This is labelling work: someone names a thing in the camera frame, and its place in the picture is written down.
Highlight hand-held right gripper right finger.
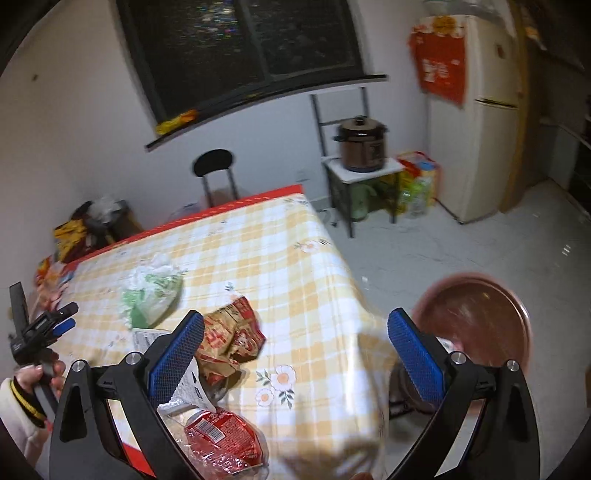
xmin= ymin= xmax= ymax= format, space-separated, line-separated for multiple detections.
xmin=385 ymin=308 xmax=541 ymax=480

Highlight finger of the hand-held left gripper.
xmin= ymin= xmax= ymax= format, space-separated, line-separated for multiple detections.
xmin=46 ymin=318 xmax=77 ymax=341
xmin=44 ymin=302 xmax=79 ymax=322

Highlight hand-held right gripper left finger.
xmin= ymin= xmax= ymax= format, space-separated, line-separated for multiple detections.
xmin=48 ymin=310 xmax=218 ymax=480

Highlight white printed wrapper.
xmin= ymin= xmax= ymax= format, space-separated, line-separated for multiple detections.
xmin=133 ymin=328 xmax=218 ymax=414

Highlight brown round trash bin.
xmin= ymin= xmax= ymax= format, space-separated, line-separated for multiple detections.
xmin=411 ymin=273 xmax=532 ymax=414

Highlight person's left forearm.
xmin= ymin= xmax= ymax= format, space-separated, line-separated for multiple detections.
xmin=0 ymin=376 xmax=49 ymax=467

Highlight person's left hand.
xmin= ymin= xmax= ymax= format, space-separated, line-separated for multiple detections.
xmin=14 ymin=360 xmax=66 ymax=395

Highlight red snack packet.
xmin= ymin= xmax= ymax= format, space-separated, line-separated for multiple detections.
xmin=37 ymin=256 xmax=65 ymax=289

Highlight brown snack packet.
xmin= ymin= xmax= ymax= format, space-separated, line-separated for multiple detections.
xmin=196 ymin=296 xmax=267 ymax=384

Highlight green and white plastic bag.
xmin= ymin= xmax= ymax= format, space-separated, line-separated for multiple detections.
xmin=121 ymin=256 xmax=185 ymax=329

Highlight yellow snack bags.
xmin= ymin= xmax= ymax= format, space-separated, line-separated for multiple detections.
xmin=53 ymin=218 xmax=88 ymax=261

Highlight clear plastic red packet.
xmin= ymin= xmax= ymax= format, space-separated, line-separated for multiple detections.
xmin=159 ymin=406 xmax=271 ymax=480

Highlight yellow checked floral tablecloth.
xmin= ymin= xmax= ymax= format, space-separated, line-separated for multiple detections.
xmin=37 ymin=185 xmax=402 ymax=480

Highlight green kettle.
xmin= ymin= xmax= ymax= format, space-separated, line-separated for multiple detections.
xmin=353 ymin=184 xmax=376 ymax=220

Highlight colourful shopping bag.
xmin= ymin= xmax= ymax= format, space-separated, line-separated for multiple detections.
xmin=396 ymin=151 xmax=439 ymax=219

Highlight black round-back chair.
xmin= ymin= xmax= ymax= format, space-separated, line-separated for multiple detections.
xmin=193 ymin=149 xmax=238 ymax=208

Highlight brown electric pressure cooker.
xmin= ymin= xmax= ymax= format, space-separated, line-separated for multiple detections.
xmin=335 ymin=116 xmax=389 ymax=174

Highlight cream refrigerator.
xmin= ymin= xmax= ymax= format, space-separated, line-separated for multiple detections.
xmin=418 ymin=14 xmax=527 ymax=224

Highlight yellow orange snack packet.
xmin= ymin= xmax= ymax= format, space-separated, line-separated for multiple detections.
xmin=156 ymin=110 xmax=198 ymax=136

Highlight black window sill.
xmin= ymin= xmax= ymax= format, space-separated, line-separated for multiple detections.
xmin=145 ymin=74 xmax=389 ymax=149

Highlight red printed cloth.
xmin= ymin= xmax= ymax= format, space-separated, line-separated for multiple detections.
xmin=407 ymin=16 xmax=468 ymax=106

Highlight dark window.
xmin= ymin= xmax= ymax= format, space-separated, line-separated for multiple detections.
xmin=115 ymin=0 xmax=365 ymax=123

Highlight white-top black frame rack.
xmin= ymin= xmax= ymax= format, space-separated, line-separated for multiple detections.
xmin=310 ymin=87 xmax=404 ymax=238

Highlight wooden door frame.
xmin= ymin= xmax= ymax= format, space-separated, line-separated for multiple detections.
xmin=501 ymin=0 xmax=533 ymax=213

